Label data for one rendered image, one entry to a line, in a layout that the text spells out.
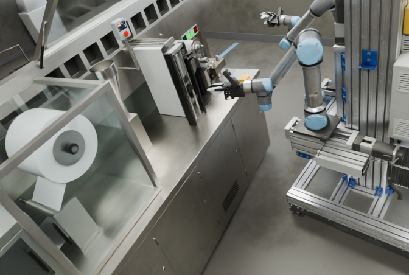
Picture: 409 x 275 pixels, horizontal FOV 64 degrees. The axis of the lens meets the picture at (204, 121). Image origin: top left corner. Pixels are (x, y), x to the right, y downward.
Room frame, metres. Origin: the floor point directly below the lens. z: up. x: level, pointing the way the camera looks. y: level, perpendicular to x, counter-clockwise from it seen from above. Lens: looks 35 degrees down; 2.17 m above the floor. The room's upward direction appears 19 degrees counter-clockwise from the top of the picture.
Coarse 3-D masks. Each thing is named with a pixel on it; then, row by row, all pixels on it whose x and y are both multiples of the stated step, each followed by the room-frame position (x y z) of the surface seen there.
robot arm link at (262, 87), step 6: (264, 78) 1.52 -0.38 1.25; (270, 78) 1.51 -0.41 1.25; (252, 84) 1.52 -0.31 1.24; (258, 84) 1.51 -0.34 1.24; (264, 84) 1.49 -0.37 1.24; (270, 84) 1.48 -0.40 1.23; (252, 90) 1.51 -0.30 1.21; (258, 90) 1.50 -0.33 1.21; (264, 90) 1.49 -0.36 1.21; (270, 90) 1.48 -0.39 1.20
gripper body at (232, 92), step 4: (224, 84) 1.62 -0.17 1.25; (228, 84) 1.60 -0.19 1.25; (240, 84) 1.56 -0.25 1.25; (228, 88) 1.57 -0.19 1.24; (232, 88) 1.58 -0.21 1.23; (236, 88) 1.57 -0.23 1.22; (240, 88) 1.56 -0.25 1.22; (224, 92) 1.59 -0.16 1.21; (228, 92) 1.58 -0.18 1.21; (232, 92) 1.56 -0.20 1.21; (236, 92) 1.57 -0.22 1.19; (240, 92) 1.56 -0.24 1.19; (244, 92) 1.55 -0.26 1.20; (228, 96) 1.59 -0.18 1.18; (232, 96) 1.56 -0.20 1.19; (236, 96) 1.57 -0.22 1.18; (240, 96) 1.56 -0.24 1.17; (244, 96) 1.55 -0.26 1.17
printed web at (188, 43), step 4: (176, 40) 2.35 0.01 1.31; (180, 40) 2.32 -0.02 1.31; (184, 40) 2.29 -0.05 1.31; (188, 40) 2.27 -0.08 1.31; (192, 40) 2.24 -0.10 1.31; (188, 44) 2.22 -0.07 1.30; (164, 48) 2.03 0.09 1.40; (168, 48) 2.01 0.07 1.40; (188, 48) 2.20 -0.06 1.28; (164, 52) 2.00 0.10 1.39; (188, 52) 2.20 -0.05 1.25; (192, 56) 2.18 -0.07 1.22; (196, 64) 2.18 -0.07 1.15; (168, 68) 1.99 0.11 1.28; (196, 68) 2.17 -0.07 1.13; (172, 80) 1.99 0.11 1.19; (180, 100) 1.99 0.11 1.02; (184, 112) 1.99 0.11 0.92
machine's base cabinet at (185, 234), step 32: (256, 96) 2.23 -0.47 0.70; (224, 128) 1.82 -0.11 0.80; (256, 128) 2.14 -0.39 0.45; (224, 160) 1.74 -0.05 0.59; (256, 160) 2.05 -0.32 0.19; (192, 192) 1.44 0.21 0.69; (224, 192) 1.65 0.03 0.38; (160, 224) 1.21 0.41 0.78; (192, 224) 1.36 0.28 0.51; (224, 224) 1.56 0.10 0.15; (160, 256) 1.13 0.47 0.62; (192, 256) 1.28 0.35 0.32
